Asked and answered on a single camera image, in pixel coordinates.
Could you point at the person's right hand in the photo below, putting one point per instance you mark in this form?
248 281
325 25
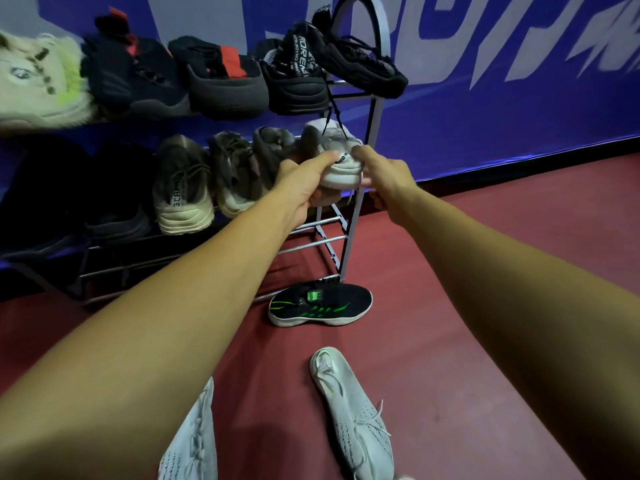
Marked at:
390 187

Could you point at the person's left hand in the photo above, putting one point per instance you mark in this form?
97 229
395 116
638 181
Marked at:
300 189

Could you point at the grey metal shoe rack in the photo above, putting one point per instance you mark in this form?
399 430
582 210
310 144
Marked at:
360 194

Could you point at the grey white sneaker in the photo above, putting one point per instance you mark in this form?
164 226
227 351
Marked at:
270 149
345 169

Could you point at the tan chunky sneaker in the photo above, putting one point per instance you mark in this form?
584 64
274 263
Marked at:
182 194
232 179

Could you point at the black green sneaker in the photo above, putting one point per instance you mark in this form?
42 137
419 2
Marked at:
320 304

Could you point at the plain black shoe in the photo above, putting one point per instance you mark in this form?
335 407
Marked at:
360 64

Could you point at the black orange sneaker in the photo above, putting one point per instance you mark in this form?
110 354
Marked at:
120 194

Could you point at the white knit sneaker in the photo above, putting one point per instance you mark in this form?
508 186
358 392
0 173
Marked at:
192 439
355 419

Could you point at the black shoe orange marks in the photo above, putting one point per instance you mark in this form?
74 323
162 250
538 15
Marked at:
40 199

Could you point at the beige sneaker green stripe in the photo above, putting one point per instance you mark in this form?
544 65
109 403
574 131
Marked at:
40 84

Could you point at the person's right forearm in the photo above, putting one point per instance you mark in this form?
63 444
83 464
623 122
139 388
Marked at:
540 319

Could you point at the person's left forearm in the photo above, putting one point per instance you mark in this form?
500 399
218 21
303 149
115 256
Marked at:
125 354

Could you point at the blue printed wall banner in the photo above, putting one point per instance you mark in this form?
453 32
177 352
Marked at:
500 104

